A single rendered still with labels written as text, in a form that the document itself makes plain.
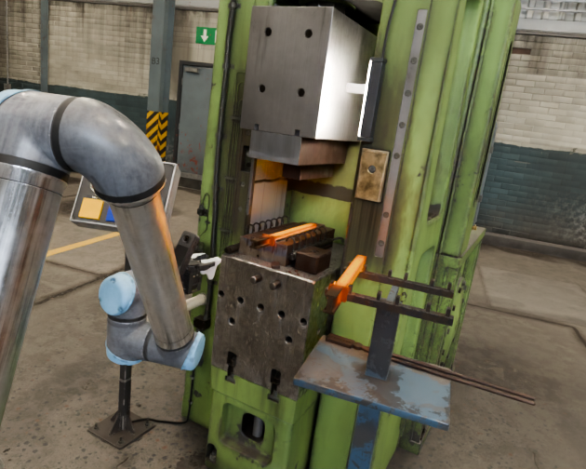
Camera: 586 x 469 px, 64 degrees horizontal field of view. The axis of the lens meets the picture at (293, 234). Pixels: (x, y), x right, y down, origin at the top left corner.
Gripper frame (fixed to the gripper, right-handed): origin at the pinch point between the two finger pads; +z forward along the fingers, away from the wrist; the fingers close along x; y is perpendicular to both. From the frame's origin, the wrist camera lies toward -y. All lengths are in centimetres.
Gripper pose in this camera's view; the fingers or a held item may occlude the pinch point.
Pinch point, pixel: (211, 256)
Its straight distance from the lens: 140.4
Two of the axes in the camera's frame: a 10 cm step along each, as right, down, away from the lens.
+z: 4.7, -1.5, 8.7
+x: 8.7, 2.2, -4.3
